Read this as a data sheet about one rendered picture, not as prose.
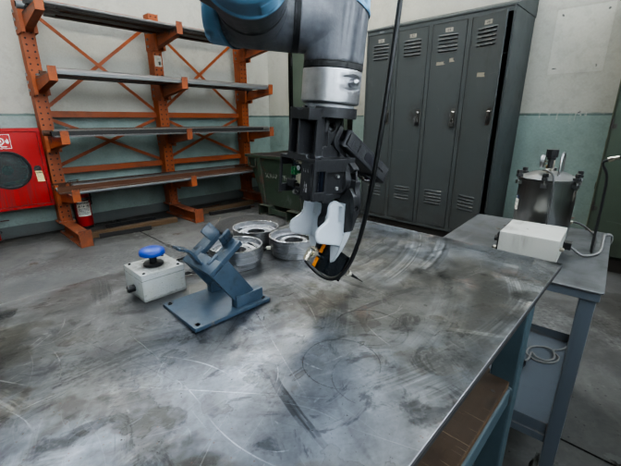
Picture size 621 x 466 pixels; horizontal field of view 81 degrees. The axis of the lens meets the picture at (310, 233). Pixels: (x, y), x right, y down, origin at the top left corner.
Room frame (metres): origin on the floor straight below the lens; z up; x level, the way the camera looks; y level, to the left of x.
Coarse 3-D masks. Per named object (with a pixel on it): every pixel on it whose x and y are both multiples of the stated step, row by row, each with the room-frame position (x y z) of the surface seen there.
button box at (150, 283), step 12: (132, 264) 0.55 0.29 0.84; (144, 264) 0.54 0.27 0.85; (156, 264) 0.54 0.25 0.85; (168, 264) 0.55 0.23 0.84; (180, 264) 0.55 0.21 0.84; (132, 276) 0.53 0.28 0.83; (144, 276) 0.51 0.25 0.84; (156, 276) 0.52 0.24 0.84; (168, 276) 0.54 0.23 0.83; (180, 276) 0.55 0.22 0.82; (132, 288) 0.52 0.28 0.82; (144, 288) 0.51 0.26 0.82; (156, 288) 0.52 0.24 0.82; (168, 288) 0.53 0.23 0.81; (180, 288) 0.55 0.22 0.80; (144, 300) 0.51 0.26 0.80
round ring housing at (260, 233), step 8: (240, 224) 0.82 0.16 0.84; (248, 224) 0.83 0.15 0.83; (256, 224) 0.84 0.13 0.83; (264, 224) 0.84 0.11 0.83; (272, 224) 0.83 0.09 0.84; (240, 232) 0.75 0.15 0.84; (248, 232) 0.80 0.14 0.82; (256, 232) 0.81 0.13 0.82; (264, 232) 0.75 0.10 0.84; (264, 240) 0.75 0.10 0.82
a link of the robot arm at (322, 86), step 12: (312, 72) 0.47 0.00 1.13; (324, 72) 0.46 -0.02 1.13; (336, 72) 0.46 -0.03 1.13; (348, 72) 0.46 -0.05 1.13; (360, 72) 0.48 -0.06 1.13; (312, 84) 0.47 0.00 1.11; (324, 84) 0.46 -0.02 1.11; (336, 84) 0.46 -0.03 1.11; (348, 84) 0.47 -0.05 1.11; (360, 84) 0.49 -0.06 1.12; (312, 96) 0.47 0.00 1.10; (324, 96) 0.46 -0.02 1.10; (336, 96) 0.46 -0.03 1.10; (348, 96) 0.47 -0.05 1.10
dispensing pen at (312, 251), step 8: (312, 248) 0.49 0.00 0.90; (328, 248) 0.51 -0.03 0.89; (304, 256) 0.48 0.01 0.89; (312, 256) 0.49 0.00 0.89; (320, 256) 0.50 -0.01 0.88; (328, 256) 0.50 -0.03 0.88; (344, 256) 0.52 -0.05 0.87; (320, 264) 0.50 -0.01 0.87; (328, 264) 0.50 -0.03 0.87; (336, 264) 0.51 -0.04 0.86; (344, 264) 0.52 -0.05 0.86; (328, 272) 0.50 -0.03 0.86; (336, 272) 0.51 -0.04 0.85; (336, 280) 0.51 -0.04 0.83; (360, 280) 0.58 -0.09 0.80
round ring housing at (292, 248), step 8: (272, 232) 0.74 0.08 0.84; (280, 232) 0.77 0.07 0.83; (288, 232) 0.78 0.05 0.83; (272, 240) 0.70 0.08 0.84; (280, 240) 0.72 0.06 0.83; (288, 240) 0.74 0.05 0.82; (296, 240) 0.75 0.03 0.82; (304, 240) 0.72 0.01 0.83; (272, 248) 0.70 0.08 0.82; (280, 248) 0.68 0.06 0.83; (288, 248) 0.68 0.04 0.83; (296, 248) 0.68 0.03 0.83; (304, 248) 0.68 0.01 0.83; (280, 256) 0.69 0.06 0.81; (288, 256) 0.68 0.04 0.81; (296, 256) 0.68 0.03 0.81
